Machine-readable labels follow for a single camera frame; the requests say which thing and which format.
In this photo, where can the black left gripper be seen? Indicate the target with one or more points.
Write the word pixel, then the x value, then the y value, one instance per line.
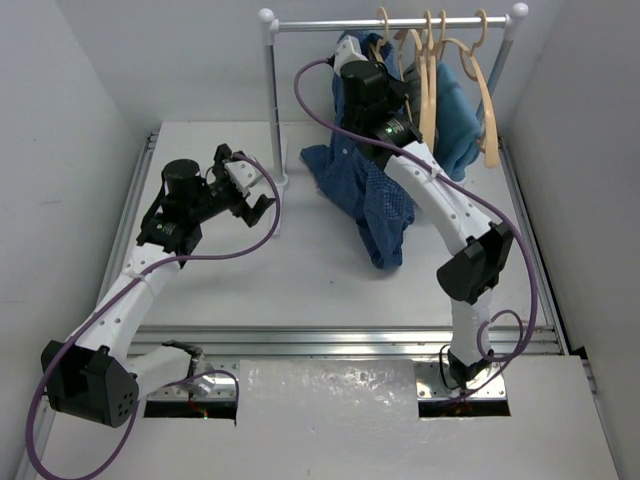
pixel 235 189

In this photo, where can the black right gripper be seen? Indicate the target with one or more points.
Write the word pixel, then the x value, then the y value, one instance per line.
pixel 396 99

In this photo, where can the blue plaid button shirt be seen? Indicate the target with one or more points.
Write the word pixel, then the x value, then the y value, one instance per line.
pixel 346 172

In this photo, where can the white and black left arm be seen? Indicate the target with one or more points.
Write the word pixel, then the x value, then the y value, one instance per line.
pixel 89 375

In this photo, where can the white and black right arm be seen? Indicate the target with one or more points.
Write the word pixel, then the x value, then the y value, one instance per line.
pixel 478 246

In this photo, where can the beige hanger with blue cloth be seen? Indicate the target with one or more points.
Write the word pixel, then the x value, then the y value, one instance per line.
pixel 433 53

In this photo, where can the beige hanger with grey cloth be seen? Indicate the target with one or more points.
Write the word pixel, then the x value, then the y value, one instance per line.
pixel 425 68

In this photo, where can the empty beige hanger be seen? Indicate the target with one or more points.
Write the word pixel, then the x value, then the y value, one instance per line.
pixel 488 141

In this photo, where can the grey pleated cloth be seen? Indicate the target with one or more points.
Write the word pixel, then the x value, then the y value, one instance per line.
pixel 413 81

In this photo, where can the light blue cloth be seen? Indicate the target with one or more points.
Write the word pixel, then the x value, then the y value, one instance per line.
pixel 457 126

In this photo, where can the white metal clothes rack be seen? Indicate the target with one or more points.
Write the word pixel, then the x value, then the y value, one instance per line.
pixel 271 26

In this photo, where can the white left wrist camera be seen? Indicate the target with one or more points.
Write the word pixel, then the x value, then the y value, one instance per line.
pixel 243 175

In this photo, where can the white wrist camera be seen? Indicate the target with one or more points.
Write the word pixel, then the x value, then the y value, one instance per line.
pixel 348 50
pixel 243 175

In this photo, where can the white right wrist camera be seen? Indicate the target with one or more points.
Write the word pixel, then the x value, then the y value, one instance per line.
pixel 348 50

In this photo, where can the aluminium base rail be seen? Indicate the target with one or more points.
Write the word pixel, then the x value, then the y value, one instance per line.
pixel 391 361

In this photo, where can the aluminium left side rail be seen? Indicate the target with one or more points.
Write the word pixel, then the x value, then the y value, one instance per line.
pixel 39 423

